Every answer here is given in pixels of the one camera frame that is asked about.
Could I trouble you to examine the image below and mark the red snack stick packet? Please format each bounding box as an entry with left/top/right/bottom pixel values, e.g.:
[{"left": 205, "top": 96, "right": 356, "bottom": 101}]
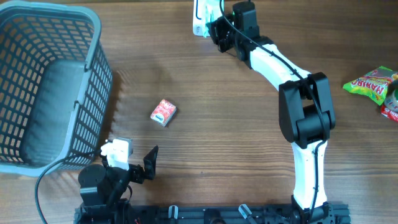
[{"left": 381, "top": 105, "right": 398, "bottom": 122}]

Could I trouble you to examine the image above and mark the teal wet wipes pack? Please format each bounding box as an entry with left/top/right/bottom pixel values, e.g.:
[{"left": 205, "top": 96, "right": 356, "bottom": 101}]
[{"left": 199, "top": 0, "right": 224, "bottom": 38}]

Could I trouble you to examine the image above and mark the green lid jar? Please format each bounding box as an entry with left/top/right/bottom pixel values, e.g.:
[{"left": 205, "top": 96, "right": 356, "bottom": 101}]
[{"left": 384, "top": 88, "right": 398, "bottom": 113}]

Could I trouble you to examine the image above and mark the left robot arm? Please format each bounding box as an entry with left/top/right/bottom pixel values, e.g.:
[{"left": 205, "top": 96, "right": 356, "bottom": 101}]
[{"left": 74, "top": 146, "right": 159, "bottom": 224}]

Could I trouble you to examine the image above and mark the white barcode scanner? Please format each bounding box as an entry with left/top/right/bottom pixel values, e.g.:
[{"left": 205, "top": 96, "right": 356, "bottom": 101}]
[{"left": 192, "top": 0, "right": 205, "bottom": 37}]

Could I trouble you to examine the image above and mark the small red white box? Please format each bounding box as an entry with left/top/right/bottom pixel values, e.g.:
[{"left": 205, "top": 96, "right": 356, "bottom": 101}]
[{"left": 150, "top": 99, "right": 177, "bottom": 127}]

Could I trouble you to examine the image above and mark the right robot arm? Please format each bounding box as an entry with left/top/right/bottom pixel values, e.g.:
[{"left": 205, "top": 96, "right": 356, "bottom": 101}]
[{"left": 203, "top": 1, "right": 336, "bottom": 223}]

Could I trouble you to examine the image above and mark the left camera cable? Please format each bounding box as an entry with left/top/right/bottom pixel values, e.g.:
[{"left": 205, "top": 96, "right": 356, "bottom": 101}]
[{"left": 34, "top": 149, "right": 103, "bottom": 224}]

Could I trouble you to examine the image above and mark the Haribo gummy candy bag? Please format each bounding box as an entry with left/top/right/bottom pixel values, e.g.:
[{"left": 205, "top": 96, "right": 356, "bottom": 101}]
[{"left": 343, "top": 66, "right": 397, "bottom": 105}]

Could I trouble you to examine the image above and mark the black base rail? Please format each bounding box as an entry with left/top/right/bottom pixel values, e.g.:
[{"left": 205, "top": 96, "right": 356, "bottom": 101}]
[{"left": 73, "top": 203, "right": 351, "bottom": 224}]

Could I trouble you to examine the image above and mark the grey plastic shopping basket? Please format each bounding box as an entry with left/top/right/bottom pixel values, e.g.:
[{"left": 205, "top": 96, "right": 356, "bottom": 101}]
[{"left": 1, "top": 1, "right": 113, "bottom": 177}]

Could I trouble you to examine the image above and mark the camera cable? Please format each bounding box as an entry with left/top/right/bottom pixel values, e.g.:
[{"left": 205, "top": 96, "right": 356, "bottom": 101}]
[
  {"left": 218, "top": 0, "right": 327, "bottom": 224},
  {"left": 34, "top": 149, "right": 103, "bottom": 224}
]

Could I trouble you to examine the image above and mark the right camera cable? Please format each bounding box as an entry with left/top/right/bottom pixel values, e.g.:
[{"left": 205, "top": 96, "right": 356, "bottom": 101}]
[{"left": 218, "top": 0, "right": 327, "bottom": 224}]

